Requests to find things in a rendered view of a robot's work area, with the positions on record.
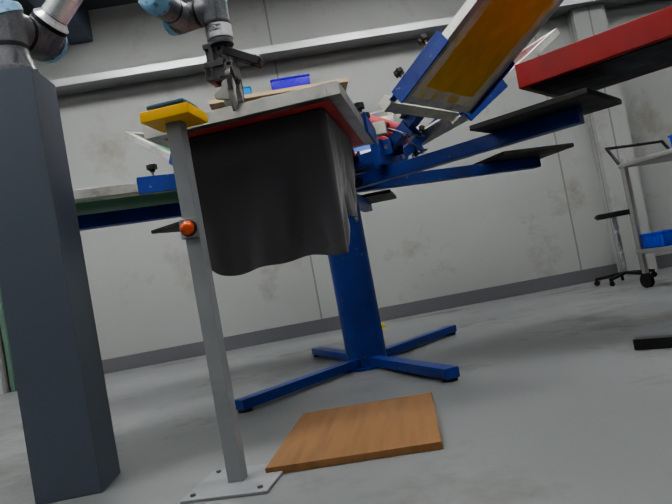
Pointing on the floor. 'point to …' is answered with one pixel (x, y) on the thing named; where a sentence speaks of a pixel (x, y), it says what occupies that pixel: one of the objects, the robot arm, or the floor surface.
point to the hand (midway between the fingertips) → (239, 108)
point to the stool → (618, 249)
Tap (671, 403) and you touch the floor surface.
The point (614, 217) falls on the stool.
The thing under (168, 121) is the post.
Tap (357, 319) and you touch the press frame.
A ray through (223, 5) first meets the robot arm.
